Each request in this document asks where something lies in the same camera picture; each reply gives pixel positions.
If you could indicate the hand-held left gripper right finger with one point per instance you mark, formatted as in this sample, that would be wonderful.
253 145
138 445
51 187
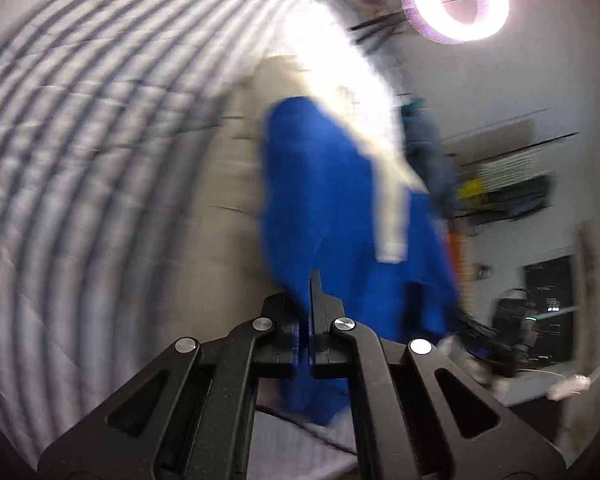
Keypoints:
330 340

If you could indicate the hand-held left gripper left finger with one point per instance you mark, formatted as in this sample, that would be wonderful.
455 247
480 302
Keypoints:
280 330

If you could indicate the beige and blue jacket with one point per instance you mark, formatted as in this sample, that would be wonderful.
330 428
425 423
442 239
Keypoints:
320 185

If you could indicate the dark hanging clothes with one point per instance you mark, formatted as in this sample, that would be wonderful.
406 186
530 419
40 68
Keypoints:
525 195

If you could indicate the black clothes rack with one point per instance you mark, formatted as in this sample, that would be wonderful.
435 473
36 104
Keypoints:
530 147

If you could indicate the black panel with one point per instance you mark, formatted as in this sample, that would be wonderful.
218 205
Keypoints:
555 280

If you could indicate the white power strip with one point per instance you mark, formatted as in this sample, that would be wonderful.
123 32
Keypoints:
570 386

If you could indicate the yellow crate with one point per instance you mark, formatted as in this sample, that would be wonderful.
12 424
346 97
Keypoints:
469 190

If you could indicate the striped hanging towel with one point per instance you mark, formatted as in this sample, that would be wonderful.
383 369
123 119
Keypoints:
505 170

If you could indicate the dark blue jeans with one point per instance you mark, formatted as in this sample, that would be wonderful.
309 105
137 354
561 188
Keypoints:
430 160

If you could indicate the blue striped bed sheet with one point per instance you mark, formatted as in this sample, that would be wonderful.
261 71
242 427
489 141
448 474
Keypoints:
80 160

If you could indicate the black tripod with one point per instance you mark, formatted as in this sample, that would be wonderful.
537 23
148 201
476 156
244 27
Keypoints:
375 24

